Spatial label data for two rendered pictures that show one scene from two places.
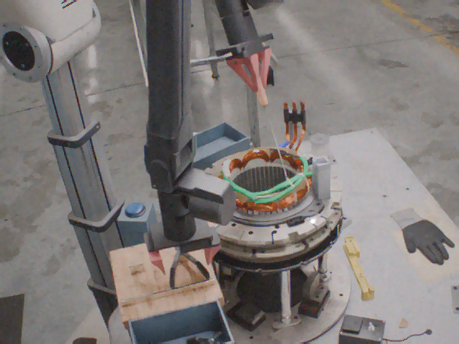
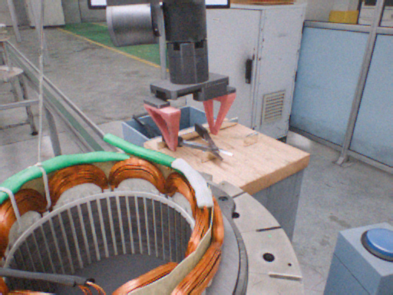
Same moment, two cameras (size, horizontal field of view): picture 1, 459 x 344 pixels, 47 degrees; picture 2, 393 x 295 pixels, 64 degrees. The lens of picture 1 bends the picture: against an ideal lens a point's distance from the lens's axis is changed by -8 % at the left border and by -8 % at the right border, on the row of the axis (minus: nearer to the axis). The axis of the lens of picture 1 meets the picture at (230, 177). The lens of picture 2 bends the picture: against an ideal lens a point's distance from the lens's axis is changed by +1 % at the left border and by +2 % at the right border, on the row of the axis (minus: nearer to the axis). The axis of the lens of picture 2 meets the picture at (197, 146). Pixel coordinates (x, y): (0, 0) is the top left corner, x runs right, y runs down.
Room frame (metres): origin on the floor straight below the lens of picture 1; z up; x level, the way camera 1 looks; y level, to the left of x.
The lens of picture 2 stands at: (1.17, -0.09, 1.30)
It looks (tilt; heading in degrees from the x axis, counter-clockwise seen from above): 26 degrees down; 154
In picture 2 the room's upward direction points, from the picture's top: straight up
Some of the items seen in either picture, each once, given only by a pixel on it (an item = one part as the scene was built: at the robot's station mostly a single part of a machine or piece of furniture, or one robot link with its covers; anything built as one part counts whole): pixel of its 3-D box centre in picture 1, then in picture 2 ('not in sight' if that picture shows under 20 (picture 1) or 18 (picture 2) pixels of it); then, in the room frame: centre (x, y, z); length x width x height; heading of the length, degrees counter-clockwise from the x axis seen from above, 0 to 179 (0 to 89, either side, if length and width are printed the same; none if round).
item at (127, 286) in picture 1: (163, 278); (222, 154); (0.78, 0.15, 1.05); 0.20 x 0.19 x 0.02; 12
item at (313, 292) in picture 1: (315, 288); not in sight; (0.89, -0.16, 0.85); 0.06 x 0.04 x 0.05; 147
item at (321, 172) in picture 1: (321, 178); not in sight; (0.92, -0.18, 1.14); 0.03 x 0.03 x 0.09; 15
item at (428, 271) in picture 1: (427, 237); not in sight; (1.06, -0.51, 0.78); 0.31 x 0.19 x 0.01; 9
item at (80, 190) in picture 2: not in sight; (77, 190); (0.88, -0.08, 1.12); 0.05 x 0.01 x 0.02; 105
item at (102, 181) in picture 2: not in sight; (77, 184); (0.89, -0.08, 1.12); 0.06 x 0.02 x 0.04; 105
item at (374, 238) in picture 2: (134, 208); (386, 241); (1.02, 0.22, 1.04); 0.04 x 0.04 x 0.01
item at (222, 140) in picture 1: (203, 192); not in sight; (1.21, 0.07, 0.92); 0.25 x 0.11 x 0.28; 120
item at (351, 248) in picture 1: (358, 264); not in sight; (0.99, -0.29, 0.80); 0.22 x 0.04 x 0.03; 2
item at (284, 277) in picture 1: (284, 292); not in sight; (0.83, -0.09, 0.91); 0.02 x 0.02 x 0.21
